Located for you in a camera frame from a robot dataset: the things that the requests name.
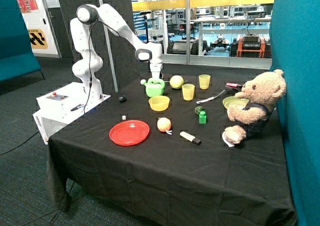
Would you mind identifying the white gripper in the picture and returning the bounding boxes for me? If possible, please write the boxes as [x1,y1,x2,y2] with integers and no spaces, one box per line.
[150,63,163,79]

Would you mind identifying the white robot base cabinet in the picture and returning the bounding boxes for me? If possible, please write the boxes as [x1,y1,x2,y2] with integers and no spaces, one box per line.
[33,82,110,144]

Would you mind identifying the yellow plastic bowl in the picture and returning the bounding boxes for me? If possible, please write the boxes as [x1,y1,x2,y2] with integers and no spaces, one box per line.
[148,96,170,111]

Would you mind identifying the green toy watering can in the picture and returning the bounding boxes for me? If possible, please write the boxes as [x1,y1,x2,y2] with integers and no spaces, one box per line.
[140,78,165,98]

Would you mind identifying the yellow-green ball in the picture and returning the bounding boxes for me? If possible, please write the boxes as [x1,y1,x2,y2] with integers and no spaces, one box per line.
[169,75,185,90]

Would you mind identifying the yellow plastic cup near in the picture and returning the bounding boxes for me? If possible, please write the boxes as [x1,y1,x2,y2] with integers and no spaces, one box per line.
[182,84,195,101]

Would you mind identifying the yellow plastic cup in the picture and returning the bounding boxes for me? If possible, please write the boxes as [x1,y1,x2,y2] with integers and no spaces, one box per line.
[182,84,195,101]
[198,74,211,90]

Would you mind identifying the dark blue round object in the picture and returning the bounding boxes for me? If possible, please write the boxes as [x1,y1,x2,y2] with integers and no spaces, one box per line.
[118,95,127,103]

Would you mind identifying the yellow plastic cup far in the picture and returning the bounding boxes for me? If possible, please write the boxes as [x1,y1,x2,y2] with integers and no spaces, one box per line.
[198,74,211,90]

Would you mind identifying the peach plush ball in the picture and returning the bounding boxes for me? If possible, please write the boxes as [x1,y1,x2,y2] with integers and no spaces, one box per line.
[157,117,172,135]

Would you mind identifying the black tripod stand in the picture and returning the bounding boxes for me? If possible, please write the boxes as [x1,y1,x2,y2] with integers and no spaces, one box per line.
[139,10,152,43]

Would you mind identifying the dark green toy vegetable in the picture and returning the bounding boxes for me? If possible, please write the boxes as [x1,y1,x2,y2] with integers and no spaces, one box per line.
[194,106,206,115]

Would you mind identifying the green toy block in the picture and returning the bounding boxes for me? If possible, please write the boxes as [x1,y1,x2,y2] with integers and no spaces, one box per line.
[199,111,207,124]

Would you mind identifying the red plastic plate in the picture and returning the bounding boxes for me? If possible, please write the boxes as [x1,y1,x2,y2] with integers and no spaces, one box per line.
[109,120,150,146]

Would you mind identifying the pink marker pen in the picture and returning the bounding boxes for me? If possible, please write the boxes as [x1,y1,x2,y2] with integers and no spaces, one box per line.
[225,83,242,88]

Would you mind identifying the light green plate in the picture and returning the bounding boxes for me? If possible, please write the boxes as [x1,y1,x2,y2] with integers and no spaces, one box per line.
[222,96,249,109]

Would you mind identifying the black pen on cabinet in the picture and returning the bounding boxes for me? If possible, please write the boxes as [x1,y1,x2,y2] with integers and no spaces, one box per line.
[71,104,83,111]

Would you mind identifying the black tablecloth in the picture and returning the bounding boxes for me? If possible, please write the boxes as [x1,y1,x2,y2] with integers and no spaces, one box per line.
[46,80,298,225]

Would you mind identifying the orange mobile robot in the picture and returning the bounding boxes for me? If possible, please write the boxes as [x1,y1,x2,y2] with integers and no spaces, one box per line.
[229,34,272,59]

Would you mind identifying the brown teddy bear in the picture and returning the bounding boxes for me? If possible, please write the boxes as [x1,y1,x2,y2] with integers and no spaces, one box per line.
[222,69,287,147]

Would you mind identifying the teal sofa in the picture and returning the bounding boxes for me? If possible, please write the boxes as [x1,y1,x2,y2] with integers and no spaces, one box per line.
[0,0,42,83]

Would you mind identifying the white-handled spoon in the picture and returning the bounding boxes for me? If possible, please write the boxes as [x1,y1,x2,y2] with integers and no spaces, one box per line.
[196,90,226,104]

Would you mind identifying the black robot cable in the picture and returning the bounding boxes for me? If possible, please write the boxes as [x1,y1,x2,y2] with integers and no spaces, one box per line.
[82,20,151,114]

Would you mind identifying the teal partition wall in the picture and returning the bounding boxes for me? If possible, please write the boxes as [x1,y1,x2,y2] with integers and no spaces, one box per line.
[269,0,320,225]

